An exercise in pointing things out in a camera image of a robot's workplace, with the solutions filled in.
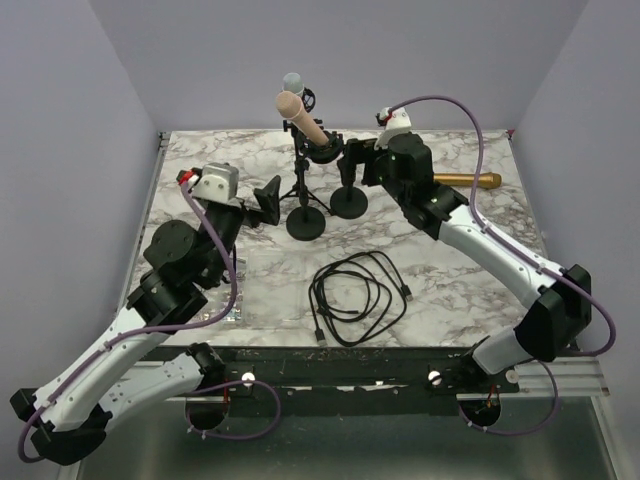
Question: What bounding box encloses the gold microphone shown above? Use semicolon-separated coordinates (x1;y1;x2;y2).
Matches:
434;172;502;190

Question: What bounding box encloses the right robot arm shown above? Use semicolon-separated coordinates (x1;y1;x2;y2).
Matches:
338;133;591;392

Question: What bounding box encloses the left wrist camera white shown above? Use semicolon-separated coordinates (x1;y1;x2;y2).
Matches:
176;163;239;205

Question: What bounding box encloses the black round-base shockmount stand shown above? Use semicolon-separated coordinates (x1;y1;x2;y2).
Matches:
281;126;344;241

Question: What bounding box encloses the black tripod shockmount stand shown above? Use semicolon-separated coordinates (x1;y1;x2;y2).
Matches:
276;87;334;216

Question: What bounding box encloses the clear plastic screw box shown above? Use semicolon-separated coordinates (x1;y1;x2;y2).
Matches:
206;248;310;331

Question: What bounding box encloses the black round-base clip stand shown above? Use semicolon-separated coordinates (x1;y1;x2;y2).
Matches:
330;152;368;220

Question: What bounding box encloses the black coiled usb cable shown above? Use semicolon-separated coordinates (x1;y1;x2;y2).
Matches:
308;249;415;348

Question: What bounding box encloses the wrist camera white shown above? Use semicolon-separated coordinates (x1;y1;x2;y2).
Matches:
176;163;239;205
374;107;412;150

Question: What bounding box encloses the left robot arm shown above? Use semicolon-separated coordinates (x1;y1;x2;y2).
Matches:
10;168;281;466

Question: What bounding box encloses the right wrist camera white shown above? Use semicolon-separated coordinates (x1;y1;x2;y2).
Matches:
374;107;412;150

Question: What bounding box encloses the pink microphone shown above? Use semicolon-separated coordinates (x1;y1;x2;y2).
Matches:
275;91;329;147

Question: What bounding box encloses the black mounting rail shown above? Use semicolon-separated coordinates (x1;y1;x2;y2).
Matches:
201;346;519;417

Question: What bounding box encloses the white grey microphone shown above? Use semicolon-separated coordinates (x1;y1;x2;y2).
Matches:
282;72;305;97

